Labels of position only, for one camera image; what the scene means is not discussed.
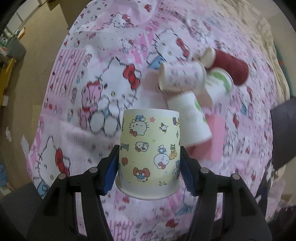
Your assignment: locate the cardboard box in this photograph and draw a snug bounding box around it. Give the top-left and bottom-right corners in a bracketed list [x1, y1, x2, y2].
[46, 0, 90, 30]

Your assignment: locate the black flat panel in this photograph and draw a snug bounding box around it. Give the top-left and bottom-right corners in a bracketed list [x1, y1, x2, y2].
[271, 97, 296, 170]

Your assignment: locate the yellow cartoon paper cup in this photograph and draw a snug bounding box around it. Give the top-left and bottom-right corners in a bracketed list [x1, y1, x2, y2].
[115, 109, 180, 200]

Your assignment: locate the pink Hello Kitty bedsheet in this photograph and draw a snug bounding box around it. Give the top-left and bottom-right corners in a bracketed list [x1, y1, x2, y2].
[26, 0, 286, 241]

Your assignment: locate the white green-logo paper cup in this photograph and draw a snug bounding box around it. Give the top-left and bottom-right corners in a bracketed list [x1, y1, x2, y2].
[168, 91, 212, 147]

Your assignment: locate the dark red ribbed cup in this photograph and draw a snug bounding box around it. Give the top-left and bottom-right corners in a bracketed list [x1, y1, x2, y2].
[199, 47, 249, 86]

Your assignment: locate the yellow wooden stool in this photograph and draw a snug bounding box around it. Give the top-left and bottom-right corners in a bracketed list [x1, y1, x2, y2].
[0, 58, 16, 106]

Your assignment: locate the grey trash bin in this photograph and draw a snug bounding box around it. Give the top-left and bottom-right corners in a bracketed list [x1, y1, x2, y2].
[6, 36, 27, 61]

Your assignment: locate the pink plastic cup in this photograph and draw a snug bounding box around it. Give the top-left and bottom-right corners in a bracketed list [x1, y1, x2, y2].
[186, 114, 226, 162]

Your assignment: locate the white green-rim paper cup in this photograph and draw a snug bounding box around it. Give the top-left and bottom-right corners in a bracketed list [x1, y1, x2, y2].
[197, 68, 234, 108]

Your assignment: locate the pink cartoon paper cup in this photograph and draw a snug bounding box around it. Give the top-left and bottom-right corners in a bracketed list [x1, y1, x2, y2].
[159, 61, 206, 92]

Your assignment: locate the cream crumpled blanket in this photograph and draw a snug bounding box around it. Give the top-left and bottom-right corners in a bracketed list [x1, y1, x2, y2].
[216, 1, 290, 103]

